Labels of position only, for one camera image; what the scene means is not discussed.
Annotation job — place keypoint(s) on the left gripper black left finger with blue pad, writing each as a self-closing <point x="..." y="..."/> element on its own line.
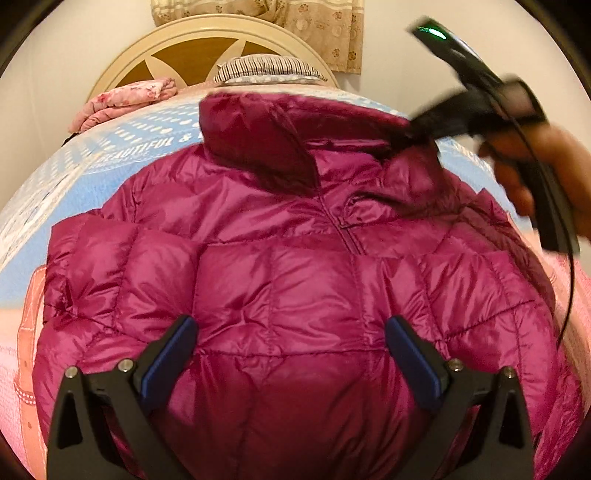
<point x="81" y="444"/>

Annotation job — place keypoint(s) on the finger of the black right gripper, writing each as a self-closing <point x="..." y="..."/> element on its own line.
<point x="449" y="117"/>

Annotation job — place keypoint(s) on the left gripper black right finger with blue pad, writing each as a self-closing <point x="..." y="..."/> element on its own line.
<point x="481" y="427"/>

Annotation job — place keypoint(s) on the magenta puffer jacket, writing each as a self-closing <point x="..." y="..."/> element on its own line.
<point x="286" y="258"/>

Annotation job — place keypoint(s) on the person's right hand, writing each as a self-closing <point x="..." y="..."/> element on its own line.
<point x="550" y="144"/>

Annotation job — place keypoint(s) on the beige curtain right panel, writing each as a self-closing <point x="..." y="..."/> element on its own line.
<point x="334" y="29"/>

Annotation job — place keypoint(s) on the striped pillow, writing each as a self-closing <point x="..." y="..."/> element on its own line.
<point x="267" y="69"/>

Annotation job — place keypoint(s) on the pink and blue bedspread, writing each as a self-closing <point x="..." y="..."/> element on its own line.
<point x="92" y="161"/>

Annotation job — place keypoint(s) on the cream wooden headboard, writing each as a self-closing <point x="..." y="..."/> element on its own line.
<point x="190" y="49"/>

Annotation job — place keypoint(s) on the black object beside bed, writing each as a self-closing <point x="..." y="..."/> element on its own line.
<point x="69" y="138"/>

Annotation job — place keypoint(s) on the folded pink floral blanket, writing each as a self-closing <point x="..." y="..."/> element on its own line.
<point x="121" y="101"/>

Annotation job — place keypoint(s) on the black camera box green light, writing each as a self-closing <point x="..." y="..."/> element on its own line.
<point x="447" y="46"/>

